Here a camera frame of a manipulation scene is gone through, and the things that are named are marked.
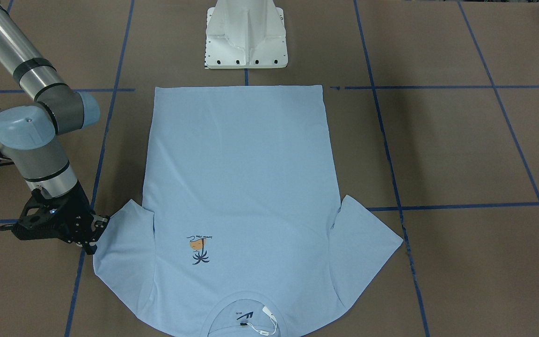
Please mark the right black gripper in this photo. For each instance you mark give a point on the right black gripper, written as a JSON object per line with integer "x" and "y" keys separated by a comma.
{"x": 81, "y": 206}

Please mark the light blue t-shirt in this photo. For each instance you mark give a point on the light blue t-shirt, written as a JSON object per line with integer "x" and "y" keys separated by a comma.
{"x": 242, "y": 231}

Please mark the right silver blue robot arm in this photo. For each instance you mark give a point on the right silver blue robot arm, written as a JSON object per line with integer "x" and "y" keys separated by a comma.
{"x": 29, "y": 133}

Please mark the white pedestal column base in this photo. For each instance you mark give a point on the white pedestal column base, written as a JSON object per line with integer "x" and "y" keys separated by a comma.
{"x": 245, "y": 34}

